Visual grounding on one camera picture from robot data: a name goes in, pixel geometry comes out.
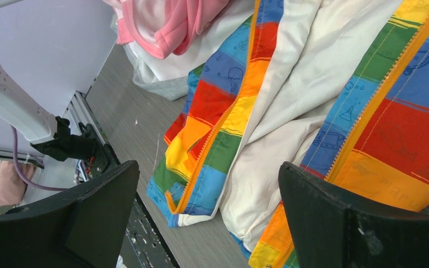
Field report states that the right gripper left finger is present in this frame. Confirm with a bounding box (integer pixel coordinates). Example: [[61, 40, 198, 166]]
[[0, 160, 140, 268]]

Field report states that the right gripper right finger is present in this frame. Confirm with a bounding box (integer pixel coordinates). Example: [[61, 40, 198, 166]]
[[278, 162, 429, 267]]

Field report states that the rainbow striped zip jacket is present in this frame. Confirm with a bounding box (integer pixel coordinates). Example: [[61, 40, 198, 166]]
[[146, 1, 429, 267]]

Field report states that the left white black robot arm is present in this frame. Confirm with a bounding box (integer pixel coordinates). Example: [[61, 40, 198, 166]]
[[0, 64, 98, 161]]

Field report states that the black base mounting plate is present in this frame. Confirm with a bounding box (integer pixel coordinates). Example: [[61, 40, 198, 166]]
[[68, 123, 179, 267]]

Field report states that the grey white garment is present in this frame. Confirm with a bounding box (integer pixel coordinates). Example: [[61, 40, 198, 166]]
[[120, 1, 253, 85]]

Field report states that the pink fleece garment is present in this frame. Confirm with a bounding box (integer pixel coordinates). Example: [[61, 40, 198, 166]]
[[105, 0, 229, 59]]

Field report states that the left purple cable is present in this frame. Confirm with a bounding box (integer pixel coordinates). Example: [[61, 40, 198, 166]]
[[11, 126, 71, 192]]

